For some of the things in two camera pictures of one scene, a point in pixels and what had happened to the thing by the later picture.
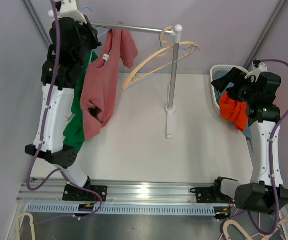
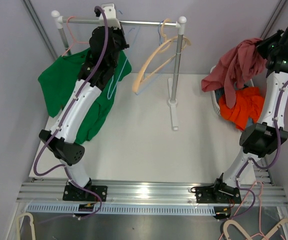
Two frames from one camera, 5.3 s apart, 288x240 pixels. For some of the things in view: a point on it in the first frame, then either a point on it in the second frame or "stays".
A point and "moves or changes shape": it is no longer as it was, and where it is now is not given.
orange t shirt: (233, 111) stays
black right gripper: (236, 76) → (261, 47)
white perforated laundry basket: (219, 67) stays
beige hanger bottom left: (31, 223) stays
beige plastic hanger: (169, 46) moves or changes shape
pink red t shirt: (98, 79) → (238, 67)
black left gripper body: (88, 40) → (120, 44)
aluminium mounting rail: (38, 192) stays
